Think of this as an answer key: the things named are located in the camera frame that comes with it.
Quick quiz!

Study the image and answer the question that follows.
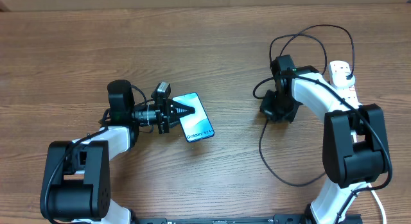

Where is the black USB charging cable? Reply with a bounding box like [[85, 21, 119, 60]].
[[252, 24, 356, 187]]

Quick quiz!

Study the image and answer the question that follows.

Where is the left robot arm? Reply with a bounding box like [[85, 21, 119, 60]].
[[40, 80, 196, 223]]

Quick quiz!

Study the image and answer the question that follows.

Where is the blue Galaxy smartphone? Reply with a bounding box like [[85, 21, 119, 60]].
[[172, 92, 214, 142]]

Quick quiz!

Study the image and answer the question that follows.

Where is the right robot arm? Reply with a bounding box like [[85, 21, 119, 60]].
[[259, 55, 392, 223]]

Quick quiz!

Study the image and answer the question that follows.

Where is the white power strip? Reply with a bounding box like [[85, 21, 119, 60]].
[[328, 60, 361, 108]]

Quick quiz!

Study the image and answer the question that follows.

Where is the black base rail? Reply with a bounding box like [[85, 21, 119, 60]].
[[128, 214, 363, 224]]

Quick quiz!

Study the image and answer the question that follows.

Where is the white charger adapter plug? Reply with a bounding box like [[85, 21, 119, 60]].
[[331, 73, 356, 90]]

